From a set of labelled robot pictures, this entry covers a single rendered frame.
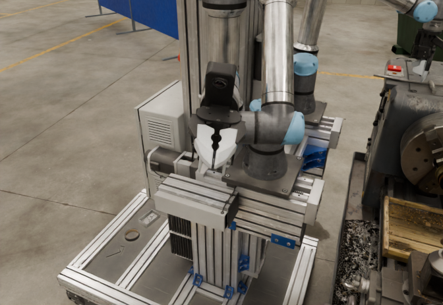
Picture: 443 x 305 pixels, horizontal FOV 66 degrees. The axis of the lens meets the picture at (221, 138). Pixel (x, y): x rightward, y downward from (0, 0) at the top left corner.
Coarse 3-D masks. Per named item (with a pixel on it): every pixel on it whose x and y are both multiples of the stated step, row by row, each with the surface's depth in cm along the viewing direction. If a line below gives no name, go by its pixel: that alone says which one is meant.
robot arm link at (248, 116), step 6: (246, 114) 76; (252, 114) 76; (246, 120) 75; (252, 120) 75; (246, 126) 75; (252, 126) 74; (246, 132) 75; (252, 132) 75; (246, 138) 75; (252, 138) 75
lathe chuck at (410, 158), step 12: (432, 120) 133; (408, 132) 140; (420, 132) 131; (408, 144) 135; (420, 144) 133; (408, 156) 137; (420, 156) 135; (432, 156) 133; (408, 168) 139; (420, 168) 138; (432, 168) 136; (432, 192) 140
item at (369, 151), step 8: (376, 128) 199; (368, 144) 197; (368, 152) 196; (368, 160) 190; (368, 168) 179; (368, 176) 171; (376, 176) 165; (384, 176) 164; (368, 184) 169; (376, 184) 167; (368, 192) 171; (376, 192) 169; (416, 192) 159; (424, 192) 158; (368, 200) 173; (376, 200) 171; (376, 208) 185; (376, 216) 180; (376, 224) 176
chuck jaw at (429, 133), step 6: (432, 126) 131; (426, 132) 130; (432, 132) 129; (432, 138) 127; (438, 138) 126; (432, 144) 127; (438, 144) 126; (432, 150) 128; (438, 150) 126; (438, 156) 127; (438, 162) 126
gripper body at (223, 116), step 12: (204, 96) 63; (204, 108) 57; (216, 108) 57; (228, 108) 58; (204, 120) 54; (216, 120) 54; (228, 120) 55; (240, 120) 55; (216, 132) 55; (216, 144) 56; (192, 156) 57
